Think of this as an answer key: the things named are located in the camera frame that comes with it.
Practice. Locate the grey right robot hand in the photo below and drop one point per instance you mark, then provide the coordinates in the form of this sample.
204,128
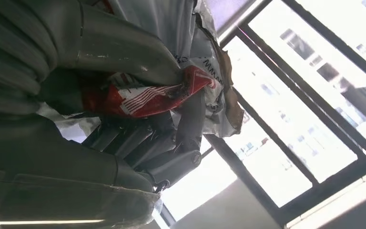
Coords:
113,47

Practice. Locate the dark-framed window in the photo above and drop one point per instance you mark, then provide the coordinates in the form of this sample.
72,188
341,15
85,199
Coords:
344,180

